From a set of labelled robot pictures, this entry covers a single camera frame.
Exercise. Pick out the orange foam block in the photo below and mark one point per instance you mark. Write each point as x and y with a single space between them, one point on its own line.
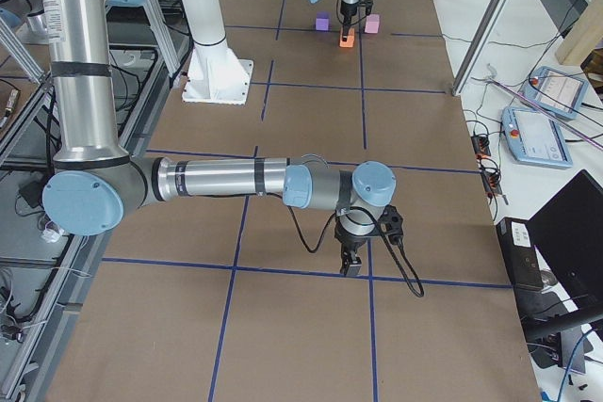
346 40

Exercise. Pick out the lower teach pendant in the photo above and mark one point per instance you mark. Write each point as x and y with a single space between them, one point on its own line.
534 139

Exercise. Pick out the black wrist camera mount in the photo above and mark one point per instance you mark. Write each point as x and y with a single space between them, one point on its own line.
391 224

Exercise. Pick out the aluminium frame post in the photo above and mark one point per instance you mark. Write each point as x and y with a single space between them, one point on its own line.
481 37

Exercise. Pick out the wooden beam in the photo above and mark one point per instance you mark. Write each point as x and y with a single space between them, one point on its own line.
584 36

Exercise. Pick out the white pedestal column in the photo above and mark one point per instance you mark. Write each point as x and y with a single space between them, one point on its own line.
215 75

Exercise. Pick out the black box with label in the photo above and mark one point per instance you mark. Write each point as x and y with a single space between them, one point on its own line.
519 254

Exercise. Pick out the teach pendant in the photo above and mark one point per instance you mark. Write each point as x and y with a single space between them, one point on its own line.
558 92
534 139

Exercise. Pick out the pink foam block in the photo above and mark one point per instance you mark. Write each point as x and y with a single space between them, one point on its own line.
372 24

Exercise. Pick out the upper teach pendant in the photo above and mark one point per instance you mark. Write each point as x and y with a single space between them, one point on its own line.
558 92

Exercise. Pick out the purple foam block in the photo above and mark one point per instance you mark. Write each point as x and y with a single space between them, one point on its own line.
322 21

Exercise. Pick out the black laptop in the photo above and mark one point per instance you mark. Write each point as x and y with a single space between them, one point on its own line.
567 231

